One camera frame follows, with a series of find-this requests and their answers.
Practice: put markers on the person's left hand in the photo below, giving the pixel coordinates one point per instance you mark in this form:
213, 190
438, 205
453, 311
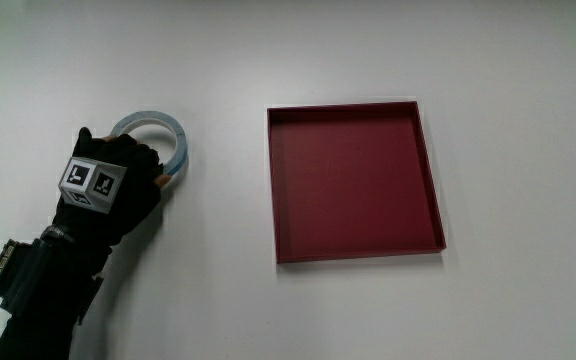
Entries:
128, 200

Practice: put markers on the blue tape roll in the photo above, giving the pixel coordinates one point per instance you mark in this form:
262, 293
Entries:
182, 145

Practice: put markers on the black forearm sensor unit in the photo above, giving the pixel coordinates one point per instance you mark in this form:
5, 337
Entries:
33, 280

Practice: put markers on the red square tray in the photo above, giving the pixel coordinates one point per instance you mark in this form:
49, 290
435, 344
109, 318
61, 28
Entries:
353, 185

